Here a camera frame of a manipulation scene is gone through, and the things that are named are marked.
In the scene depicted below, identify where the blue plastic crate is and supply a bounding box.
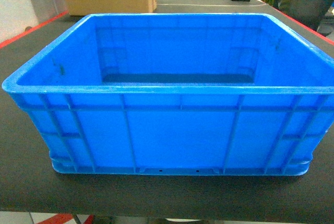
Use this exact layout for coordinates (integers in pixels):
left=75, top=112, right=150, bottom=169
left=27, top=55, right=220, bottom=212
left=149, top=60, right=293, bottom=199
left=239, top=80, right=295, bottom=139
left=2, top=13, right=333, bottom=176

